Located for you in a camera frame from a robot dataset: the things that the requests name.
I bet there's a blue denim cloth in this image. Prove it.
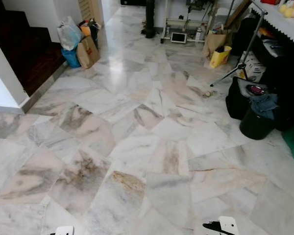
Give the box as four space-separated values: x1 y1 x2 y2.
249 94 280 120

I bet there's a large black bag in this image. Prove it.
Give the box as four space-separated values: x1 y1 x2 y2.
245 20 294 132

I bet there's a black bucket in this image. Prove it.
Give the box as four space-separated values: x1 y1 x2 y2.
239 105 276 141

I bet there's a red round item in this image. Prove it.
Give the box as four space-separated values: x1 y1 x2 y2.
247 84 266 96

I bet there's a small black open bag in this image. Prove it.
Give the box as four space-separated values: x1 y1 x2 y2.
225 77 270 120

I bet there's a white printed cardboard box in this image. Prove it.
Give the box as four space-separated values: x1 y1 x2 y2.
243 54 268 83

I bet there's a silver tripod stand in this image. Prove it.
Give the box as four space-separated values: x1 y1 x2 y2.
209 9 265 88

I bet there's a table with white lace cloth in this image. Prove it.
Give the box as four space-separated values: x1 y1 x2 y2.
250 0 294 47

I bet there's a yellow shopping bag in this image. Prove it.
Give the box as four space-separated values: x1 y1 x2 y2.
209 46 232 69

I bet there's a yellow plush toy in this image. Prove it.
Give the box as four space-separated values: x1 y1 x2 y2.
279 1 294 19

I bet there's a plain brown paper bag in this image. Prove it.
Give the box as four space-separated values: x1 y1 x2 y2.
203 30 229 60

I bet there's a white tablet device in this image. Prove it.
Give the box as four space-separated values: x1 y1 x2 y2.
171 32 188 44

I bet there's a white metal rack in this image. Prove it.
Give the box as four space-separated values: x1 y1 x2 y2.
161 0 236 44

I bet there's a black upright pipe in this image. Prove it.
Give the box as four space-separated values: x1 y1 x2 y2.
145 0 156 39

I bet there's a blue bag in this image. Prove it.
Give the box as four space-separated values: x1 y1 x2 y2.
61 47 82 69

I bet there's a white plastic bag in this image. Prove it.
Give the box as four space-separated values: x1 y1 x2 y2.
57 16 84 51

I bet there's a dark wooden staircase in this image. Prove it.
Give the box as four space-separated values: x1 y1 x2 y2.
0 0 69 96

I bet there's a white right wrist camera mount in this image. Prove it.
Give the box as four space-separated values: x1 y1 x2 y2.
218 216 239 235

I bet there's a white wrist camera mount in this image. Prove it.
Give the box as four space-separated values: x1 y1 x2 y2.
218 216 239 235
54 226 75 235

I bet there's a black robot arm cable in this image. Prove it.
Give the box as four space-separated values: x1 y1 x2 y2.
202 222 222 232

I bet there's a brown paper bag with handles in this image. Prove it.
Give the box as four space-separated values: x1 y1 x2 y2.
76 35 100 69

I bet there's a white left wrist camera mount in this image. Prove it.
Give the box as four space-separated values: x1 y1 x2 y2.
54 226 75 235

